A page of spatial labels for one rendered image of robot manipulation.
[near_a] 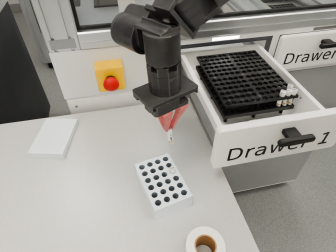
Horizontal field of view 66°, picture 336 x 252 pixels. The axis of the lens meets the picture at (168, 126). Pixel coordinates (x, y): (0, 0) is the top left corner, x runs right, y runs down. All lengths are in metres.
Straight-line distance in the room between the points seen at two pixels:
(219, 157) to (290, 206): 1.08
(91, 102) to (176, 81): 0.42
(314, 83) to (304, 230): 0.77
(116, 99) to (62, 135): 0.19
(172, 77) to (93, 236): 0.34
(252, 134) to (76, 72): 0.48
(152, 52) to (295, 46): 0.58
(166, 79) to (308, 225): 1.27
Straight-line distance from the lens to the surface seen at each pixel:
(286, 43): 0.87
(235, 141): 0.51
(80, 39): 0.70
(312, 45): 0.93
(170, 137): 0.53
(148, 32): 0.40
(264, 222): 1.48
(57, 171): 0.67
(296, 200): 1.61
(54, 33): 0.71
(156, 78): 0.42
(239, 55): 0.78
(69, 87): 0.78
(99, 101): 0.81
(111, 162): 0.65
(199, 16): 0.43
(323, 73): 1.07
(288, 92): 0.65
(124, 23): 0.45
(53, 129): 0.75
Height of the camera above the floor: 1.26
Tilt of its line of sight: 44 degrees down
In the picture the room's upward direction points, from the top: straight up
